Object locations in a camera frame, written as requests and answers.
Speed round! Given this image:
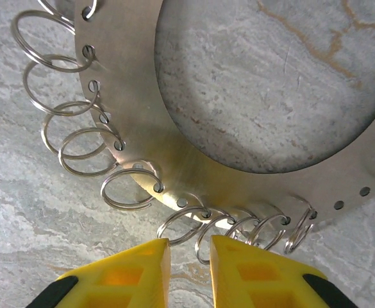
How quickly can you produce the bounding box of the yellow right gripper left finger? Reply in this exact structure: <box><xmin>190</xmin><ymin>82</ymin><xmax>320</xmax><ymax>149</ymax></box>
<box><xmin>29</xmin><ymin>237</ymin><xmax>172</xmax><ymax>308</ymax></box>

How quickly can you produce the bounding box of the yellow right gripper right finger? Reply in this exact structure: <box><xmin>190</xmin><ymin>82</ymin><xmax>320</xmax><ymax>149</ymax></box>
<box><xmin>208</xmin><ymin>234</ymin><xmax>358</xmax><ymax>308</ymax></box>

